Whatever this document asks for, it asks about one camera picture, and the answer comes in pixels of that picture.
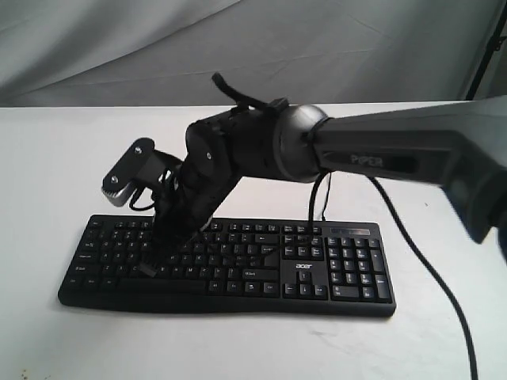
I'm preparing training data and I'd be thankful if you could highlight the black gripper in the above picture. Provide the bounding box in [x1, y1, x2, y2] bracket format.
[139, 165, 238, 278]

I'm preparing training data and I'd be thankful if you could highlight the grey black piper robot arm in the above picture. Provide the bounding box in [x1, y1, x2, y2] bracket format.
[140, 74, 506, 276]

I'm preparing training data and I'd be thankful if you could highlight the black acer keyboard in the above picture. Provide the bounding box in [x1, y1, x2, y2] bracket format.
[58, 215, 396, 317]

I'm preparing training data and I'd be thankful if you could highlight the grey backdrop cloth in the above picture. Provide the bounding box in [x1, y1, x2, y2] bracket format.
[1, 1, 503, 107]

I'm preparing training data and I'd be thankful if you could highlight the black tripod stand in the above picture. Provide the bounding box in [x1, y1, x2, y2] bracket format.
[464, 1, 506, 101]

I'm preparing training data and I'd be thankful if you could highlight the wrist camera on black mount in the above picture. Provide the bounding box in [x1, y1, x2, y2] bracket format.
[101, 138, 182, 212]

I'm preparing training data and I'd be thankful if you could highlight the black USB cable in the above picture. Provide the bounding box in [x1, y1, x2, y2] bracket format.
[320, 173, 334, 222]

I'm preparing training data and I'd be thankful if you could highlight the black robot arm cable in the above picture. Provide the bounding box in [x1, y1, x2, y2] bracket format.
[307, 169, 478, 380]

